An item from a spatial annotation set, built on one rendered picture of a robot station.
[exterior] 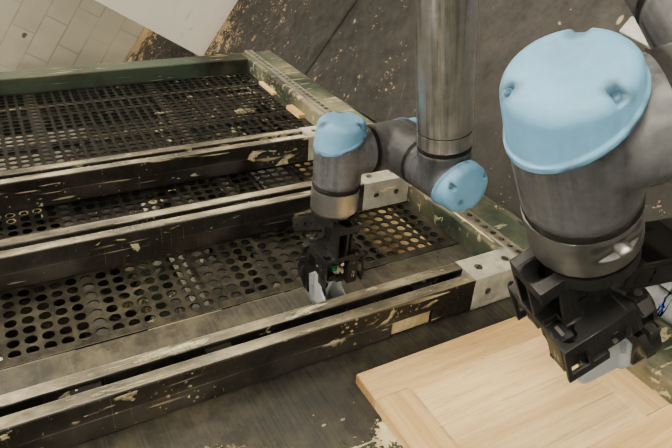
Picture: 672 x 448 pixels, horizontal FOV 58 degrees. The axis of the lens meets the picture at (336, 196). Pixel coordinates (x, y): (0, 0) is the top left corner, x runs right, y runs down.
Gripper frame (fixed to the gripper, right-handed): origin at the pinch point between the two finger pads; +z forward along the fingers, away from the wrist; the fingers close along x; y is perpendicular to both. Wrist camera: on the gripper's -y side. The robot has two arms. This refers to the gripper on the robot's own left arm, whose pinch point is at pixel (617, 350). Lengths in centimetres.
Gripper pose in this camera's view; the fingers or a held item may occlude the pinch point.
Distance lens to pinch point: 63.8
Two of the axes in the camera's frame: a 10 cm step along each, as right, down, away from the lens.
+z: 3.5, 6.3, 7.0
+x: 3.9, 5.8, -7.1
